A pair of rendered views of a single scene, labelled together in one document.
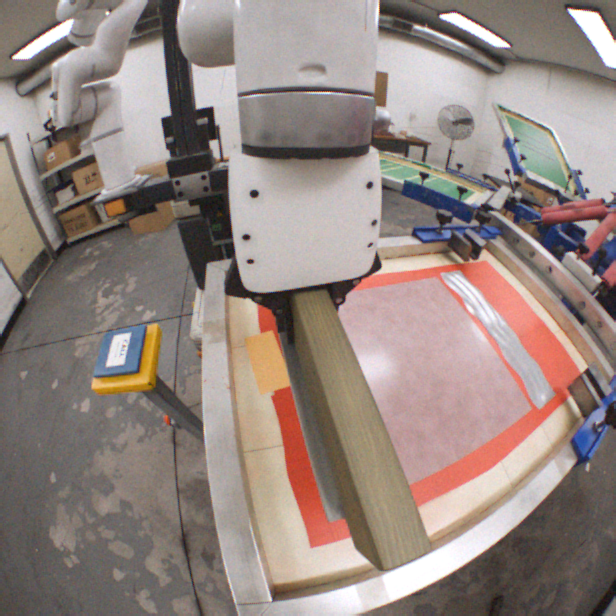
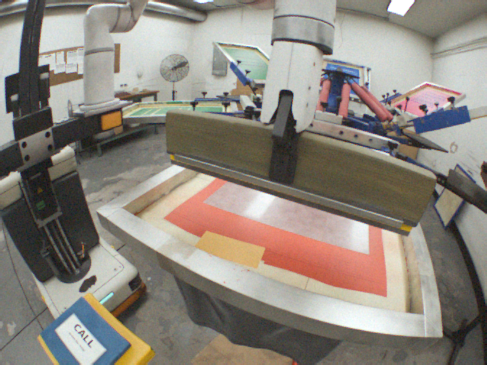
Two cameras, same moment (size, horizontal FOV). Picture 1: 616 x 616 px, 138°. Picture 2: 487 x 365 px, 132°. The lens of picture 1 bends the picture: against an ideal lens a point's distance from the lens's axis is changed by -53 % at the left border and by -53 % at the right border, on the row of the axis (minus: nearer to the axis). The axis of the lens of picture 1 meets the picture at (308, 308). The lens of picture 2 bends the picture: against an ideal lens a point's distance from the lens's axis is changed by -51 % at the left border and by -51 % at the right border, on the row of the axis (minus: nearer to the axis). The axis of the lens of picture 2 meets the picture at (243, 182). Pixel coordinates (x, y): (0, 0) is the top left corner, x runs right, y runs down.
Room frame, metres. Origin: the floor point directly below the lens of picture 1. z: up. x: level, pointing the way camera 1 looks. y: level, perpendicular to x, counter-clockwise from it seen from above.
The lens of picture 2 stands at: (0.04, 0.25, 1.21)
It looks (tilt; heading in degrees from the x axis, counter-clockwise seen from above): 28 degrees down; 308
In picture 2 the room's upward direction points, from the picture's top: 4 degrees clockwise
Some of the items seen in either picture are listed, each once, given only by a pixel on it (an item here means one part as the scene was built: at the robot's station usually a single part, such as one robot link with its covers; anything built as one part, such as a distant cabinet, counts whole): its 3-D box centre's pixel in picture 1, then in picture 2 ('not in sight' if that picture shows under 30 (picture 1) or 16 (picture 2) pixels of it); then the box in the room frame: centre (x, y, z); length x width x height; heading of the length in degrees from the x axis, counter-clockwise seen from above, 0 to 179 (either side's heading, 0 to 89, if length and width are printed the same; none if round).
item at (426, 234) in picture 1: (457, 240); not in sight; (0.55, -0.41, 0.98); 0.30 x 0.05 x 0.07; 104
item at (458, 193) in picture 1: (443, 167); (198, 96); (1.13, -0.63, 1.05); 1.08 x 0.61 x 0.23; 44
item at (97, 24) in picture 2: not in sight; (103, 28); (0.70, 0.08, 1.37); 0.13 x 0.10 x 0.16; 100
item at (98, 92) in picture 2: not in sight; (96, 80); (0.71, 0.10, 1.21); 0.16 x 0.13 x 0.15; 12
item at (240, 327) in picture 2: not in sight; (253, 319); (0.15, 0.04, 0.74); 0.45 x 0.03 x 0.43; 14
